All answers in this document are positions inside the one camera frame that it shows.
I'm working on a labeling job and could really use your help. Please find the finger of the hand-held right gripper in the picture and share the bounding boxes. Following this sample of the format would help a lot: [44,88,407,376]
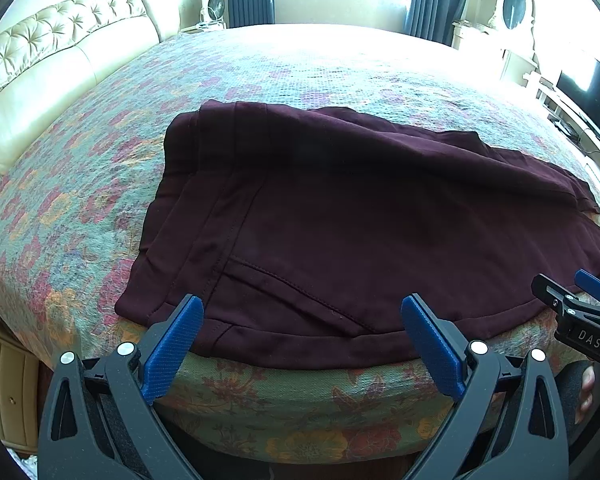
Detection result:
[574,269,600,308]
[531,273,588,322]

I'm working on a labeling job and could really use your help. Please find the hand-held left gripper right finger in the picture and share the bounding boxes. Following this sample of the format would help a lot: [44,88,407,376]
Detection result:
[401,294,571,480]

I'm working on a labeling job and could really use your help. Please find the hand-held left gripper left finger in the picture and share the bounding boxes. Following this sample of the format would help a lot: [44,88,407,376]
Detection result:
[37,294,205,480]

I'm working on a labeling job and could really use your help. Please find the maroon pants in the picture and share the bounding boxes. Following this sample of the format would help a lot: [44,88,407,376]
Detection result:
[116,100,600,372]

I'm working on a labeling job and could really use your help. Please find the person's right hand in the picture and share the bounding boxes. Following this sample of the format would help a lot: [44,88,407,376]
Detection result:
[575,366,600,423]

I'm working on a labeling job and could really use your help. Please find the cream nightstand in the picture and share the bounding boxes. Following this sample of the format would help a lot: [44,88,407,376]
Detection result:
[0,310,43,453]

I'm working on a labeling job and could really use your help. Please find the black television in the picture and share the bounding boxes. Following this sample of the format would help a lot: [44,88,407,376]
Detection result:
[556,57,600,148]

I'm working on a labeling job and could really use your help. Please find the floral bedspread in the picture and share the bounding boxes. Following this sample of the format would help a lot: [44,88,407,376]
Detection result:
[0,22,600,463]

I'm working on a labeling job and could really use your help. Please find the white vanity with oval mirror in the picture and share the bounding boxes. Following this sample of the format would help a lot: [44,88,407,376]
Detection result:
[452,0,540,86]

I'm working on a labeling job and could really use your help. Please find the cream tufted headboard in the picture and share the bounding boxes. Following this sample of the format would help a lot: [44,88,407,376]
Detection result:
[0,0,163,191]

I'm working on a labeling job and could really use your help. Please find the white fan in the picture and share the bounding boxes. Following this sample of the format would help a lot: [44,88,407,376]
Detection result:
[201,0,228,28]

